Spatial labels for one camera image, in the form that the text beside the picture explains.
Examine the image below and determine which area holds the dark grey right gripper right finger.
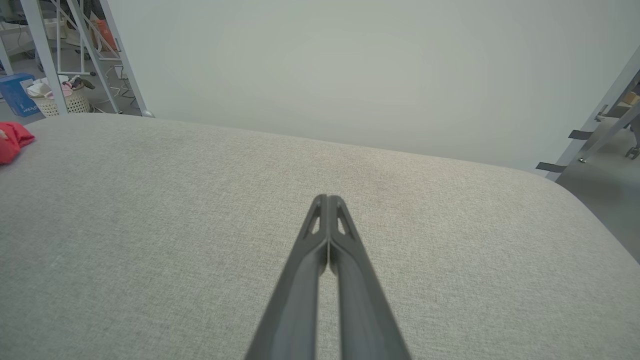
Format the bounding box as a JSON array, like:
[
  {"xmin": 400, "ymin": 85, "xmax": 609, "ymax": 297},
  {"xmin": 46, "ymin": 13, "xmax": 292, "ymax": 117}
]
[{"xmin": 328, "ymin": 195, "xmax": 412, "ymax": 360}]

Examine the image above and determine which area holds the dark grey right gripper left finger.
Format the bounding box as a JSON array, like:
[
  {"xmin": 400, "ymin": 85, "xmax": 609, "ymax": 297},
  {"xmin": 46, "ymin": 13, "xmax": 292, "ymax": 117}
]
[{"xmin": 245, "ymin": 194, "xmax": 329, "ymax": 360}]

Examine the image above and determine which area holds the red and white shirt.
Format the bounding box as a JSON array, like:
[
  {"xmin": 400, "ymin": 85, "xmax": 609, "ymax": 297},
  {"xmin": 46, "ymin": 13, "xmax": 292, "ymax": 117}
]
[{"xmin": 0, "ymin": 121, "xmax": 36, "ymax": 166}]

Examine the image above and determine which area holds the grey fabric sofa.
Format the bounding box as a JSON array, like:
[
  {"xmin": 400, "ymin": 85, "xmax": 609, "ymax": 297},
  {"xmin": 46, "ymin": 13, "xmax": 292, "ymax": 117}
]
[{"xmin": 0, "ymin": 112, "xmax": 640, "ymax": 360}]

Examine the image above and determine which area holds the white plastic laundry basket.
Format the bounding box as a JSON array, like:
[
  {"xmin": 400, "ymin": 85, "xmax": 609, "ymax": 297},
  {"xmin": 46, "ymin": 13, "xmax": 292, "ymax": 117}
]
[{"xmin": 31, "ymin": 89, "xmax": 92, "ymax": 118}]

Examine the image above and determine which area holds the orange bag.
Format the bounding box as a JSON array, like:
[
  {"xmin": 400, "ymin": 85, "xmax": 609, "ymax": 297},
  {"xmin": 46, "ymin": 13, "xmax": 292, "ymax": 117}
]
[{"xmin": 94, "ymin": 19, "xmax": 119, "ymax": 52}]

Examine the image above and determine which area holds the pile of clothes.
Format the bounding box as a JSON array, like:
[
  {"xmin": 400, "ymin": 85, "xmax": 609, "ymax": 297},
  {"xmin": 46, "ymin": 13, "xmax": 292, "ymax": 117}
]
[{"xmin": 26, "ymin": 75, "xmax": 96, "ymax": 99}]

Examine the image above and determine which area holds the blue cardboard box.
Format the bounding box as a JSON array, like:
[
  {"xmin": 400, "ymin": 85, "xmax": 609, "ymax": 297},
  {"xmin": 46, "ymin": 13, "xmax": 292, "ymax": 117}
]
[{"xmin": 0, "ymin": 73, "xmax": 42, "ymax": 119}]

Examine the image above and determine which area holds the grey frame post with foot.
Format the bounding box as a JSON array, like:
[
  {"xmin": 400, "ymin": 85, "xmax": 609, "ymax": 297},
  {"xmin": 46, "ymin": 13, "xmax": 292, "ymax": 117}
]
[{"xmin": 97, "ymin": 0, "xmax": 155, "ymax": 119}]

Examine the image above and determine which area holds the thin grey diagonal frame strut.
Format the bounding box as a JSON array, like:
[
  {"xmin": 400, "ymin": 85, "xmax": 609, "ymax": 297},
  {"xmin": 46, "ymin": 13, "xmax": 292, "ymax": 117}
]
[{"xmin": 64, "ymin": 0, "xmax": 122, "ymax": 114}]

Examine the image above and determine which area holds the grey metal frame leg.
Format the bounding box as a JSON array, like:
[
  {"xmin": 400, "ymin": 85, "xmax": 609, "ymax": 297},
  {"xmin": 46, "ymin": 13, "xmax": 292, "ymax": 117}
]
[{"xmin": 545, "ymin": 47, "xmax": 640, "ymax": 182}]

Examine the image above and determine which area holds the thick grey metal frame post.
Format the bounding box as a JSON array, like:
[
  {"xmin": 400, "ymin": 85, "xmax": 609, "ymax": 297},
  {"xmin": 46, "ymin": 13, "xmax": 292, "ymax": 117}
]
[{"xmin": 20, "ymin": 0, "xmax": 69, "ymax": 116}]

